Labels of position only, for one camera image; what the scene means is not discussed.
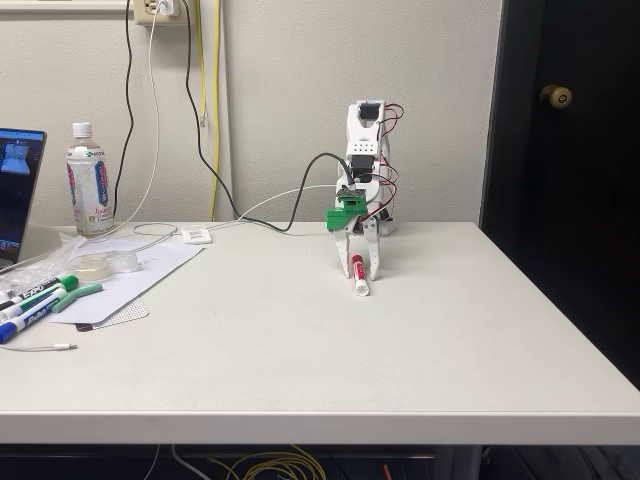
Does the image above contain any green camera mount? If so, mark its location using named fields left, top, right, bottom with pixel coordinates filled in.
left=324, top=187, right=369, bottom=234

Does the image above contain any yellow cable with connector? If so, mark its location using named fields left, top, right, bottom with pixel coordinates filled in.
left=196, top=0, right=209, bottom=129

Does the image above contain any grey laptop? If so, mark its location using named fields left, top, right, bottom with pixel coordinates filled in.
left=0, top=128, right=66, bottom=275

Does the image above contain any black door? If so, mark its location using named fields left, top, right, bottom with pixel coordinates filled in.
left=478, top=0, right=640, bottom=391

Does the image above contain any black Expo marker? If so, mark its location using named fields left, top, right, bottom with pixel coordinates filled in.
left=0, top=285, right=70, bottom=325

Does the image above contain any white adapter hub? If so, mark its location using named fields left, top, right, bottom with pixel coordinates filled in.
left=179, top=225, right=214, bottom=245

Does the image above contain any beige wall outlet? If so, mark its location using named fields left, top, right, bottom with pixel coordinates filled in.
left=133, top=0, right=180, bottom=26

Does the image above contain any red Expo marker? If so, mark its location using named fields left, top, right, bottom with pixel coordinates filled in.
left=349, top=253, right=372, bottom=300

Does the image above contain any yellow cable bundle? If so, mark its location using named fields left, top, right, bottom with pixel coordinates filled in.
left=207, top=444, right=329, bottom=480

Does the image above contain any black camera cable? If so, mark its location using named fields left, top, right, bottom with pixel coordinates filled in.
left=182, top=0, right=354, bottom=234

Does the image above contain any black power cable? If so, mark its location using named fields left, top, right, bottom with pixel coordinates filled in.
left=110, top=0, right=136, bottom=229

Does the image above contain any clear plastic bag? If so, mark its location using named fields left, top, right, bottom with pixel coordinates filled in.
left=0, top=231, right=89, bottom=301

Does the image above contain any white cable under table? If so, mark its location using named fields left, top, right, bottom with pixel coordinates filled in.
left=171, top=443, right=206, bottom=480

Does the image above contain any white charger cable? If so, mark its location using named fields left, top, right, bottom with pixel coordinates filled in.
left=79, top=9, right=161, bottom=249

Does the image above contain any clear drink bottle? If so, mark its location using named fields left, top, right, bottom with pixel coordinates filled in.
left=65, top=122, right=116, bottom=238

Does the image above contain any white paper sheet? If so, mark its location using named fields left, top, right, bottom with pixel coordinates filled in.
left=49, top=243, right=207, bottom=326

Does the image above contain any yellow network cable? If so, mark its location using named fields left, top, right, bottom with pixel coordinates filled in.
left=208, top=0, right=222, bottom=222

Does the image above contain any brass door knob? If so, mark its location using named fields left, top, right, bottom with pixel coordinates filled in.
left=538, top=83, right=574, bottom=110

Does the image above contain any clear tape dispenser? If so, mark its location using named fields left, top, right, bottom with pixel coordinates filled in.
left=67, top=251, right=143, bottom=279

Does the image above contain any red black servo wire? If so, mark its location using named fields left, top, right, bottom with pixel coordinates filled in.
left=377, top=149, right=401, bottom=201

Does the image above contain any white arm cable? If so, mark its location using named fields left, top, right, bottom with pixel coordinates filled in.
left=207, top=184, right=341, bottom=232

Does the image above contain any white lightning cable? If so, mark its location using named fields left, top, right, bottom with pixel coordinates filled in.
left=0, top=342, right=80, bottom=354

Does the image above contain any green Expo marker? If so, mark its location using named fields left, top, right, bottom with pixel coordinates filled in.
left=9, top=273, right=80, bottom=304

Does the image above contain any grey table leg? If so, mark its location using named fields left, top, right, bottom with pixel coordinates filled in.
left=433, top=444, right=484, bottom=480

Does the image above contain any blue Expo marker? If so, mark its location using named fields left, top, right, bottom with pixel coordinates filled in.
left=0, top=310, right=52, bottom=345

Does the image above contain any thin white cable loop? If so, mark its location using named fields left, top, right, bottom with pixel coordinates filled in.
left=82, top=222, right=180, bottom=254

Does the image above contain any light green plastic clip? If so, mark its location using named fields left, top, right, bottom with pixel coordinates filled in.
left=51, top=282, right=104, bottom=315

